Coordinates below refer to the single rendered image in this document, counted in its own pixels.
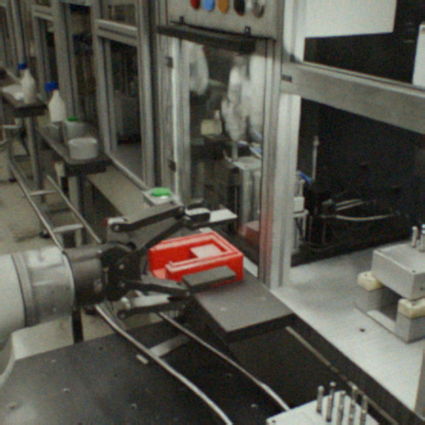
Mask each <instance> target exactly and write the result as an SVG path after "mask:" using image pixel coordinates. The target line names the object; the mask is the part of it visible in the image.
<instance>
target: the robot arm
mask: <svg viewBox="0 0 425 425"><path fill-rule="evenodd" d="M159 221H161V222H159ZM236 221H237V216H236V215H235V214H233V213H232V212H229V210H227V209H226V210H220V212H209V210H207V209H204V208H201V209H196V210H190V211H189V212H185V206H184V205H183V204H181V203H179V202H178V201H176V200H175V199H174V200H171V201H167V202H164V203H161V204H158V205H155V206H153V207H150V208H147V209H144V210H140V212H136V213H133V214H129V215H126V216H120V217H108V218H106V219H105V225H106V226H108V236H106V239H104V240H103V241H102V242H100V243H99V244H94V245H85V246H79V247H75V249H64V250H63V251H62V252H61V251H60V250H58V249H57V247H56V246H49V248H43V249H34V250H29V251H22V252H21V251H18V252H14V253H12V254H2V255H0V392H1V391H2V389H3V388H4V386H5V383H6V382H7V380H8V378H9V377H10V373H11V371H12V369H13V365H14V362H15V347H14V343H13V335H12V333H14V332H16V331H20V330H23V328H26V327H33V326H35V325H38V324H43V323H50V322H56V321H59V320H63V319H64V318H67V317H69V316H70V314H71V311H72V309H74V310H78V309H82V307H87V306H92V305H99V304H101V303H102V302H104V301H109V302H113V306H112V310H113V311H114V313H115V314H116V316H117V317H118V319H119V320H123V319H126V318H128V317H131V316H134V315H138V314H149V313H159V312H171V311H180V309H185V308H186V307H187V304H186V302H187V299H188V297H189V296H190V295H191V294H195V293H198V292H202V291H207V290H209V289H211V285H213V284H217V283H222V282H226V281H229V280H234V279H236V274H235V272H234V271H233V270H231V269H229V268H228V267H227V266H224V267H220V268H212V269H208V270H202V271H199V272H195V273H194V274H190V275H185V276H182V281H183V282H184V283H183V282H182V281H180V280H179V281H180V282H179V281H173V280H167V279H161V278H157V277H150V276H145V275H141V272H140V269H139V266H140V257H142V256H144V255H146V254H147V252H148V250H150V249H151V248H152V247H153V246H156V245H158V244H159V243H161V242H162V241H164V240H165V239H167V238H169V237H171V236H173V234H174V233H176V232H177V231H179V230H182V229H183V228H185V227H186V228H187V229H188V230H189V231H195V230H200V229H205V228H210V227H215V226H221V225H226V224H231V222H236ZM157 222H159V224H158V225H156V226H153V227H152V228H151V229H150V230H148V231H146V232H143V233H142V234H140V235H139V237H134V238H132V239H129V240H128V241H126V242H125V243H122V242H121V241H117V239H118V238H120V237H122V236H125V233H126V232H129V231H136V230H139V229H141V228H145V227H148V226H151V225H153V224H156V223H157ZM134 249H136V250H134ZM130 290H136V291H142V292H146V291H151V292H157V293H163V294H170V295H159V296H147V297H135V299H128V300H127V299H123V296H124V295H125V294H127V293H128V292H129V291H130Z"/></svg>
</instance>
